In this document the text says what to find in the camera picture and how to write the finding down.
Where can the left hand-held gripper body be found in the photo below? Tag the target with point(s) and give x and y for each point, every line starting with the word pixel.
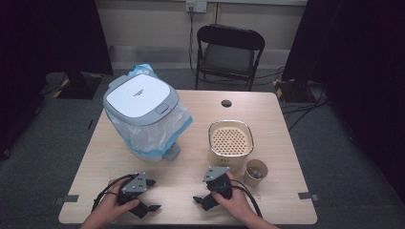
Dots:
pixel 135 184

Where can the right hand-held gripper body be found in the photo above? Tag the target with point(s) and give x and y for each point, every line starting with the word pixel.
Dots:
pixel 216 174

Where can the brown paper cup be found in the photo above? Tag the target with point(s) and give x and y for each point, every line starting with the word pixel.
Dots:
pixel 250 182

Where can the beige perforated strainer container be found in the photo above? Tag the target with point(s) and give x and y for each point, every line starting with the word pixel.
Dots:
pixel 230 140

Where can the grey wet lump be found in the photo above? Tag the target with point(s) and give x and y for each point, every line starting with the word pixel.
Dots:
pixel 255 173

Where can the person's right hand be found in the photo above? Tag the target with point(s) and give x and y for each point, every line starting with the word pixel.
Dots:
pixel 237 203

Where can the person's left hand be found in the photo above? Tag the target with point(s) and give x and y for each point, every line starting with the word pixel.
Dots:
pixel 108 206

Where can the white trash bin with bag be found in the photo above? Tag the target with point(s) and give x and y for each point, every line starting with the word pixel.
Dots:
pixel 149 136

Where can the grey tape strip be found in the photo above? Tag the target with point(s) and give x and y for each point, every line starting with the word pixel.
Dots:
pixel 68 199
pixel 307 195

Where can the small black floor tape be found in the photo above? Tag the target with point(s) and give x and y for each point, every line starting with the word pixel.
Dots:
pixel 90 124

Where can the black stand base yellow tape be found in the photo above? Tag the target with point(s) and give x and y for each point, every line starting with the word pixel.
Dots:
pixel 296 90
pixel 76 87

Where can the black folding chair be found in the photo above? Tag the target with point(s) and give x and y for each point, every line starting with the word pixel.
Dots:
pixel 229 58

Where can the dark curtain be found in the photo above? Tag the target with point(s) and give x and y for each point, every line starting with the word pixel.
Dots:
pixel 356 63
pixel 47 38

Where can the white wall socket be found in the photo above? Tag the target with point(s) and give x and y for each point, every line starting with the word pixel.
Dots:
pixel 200 6

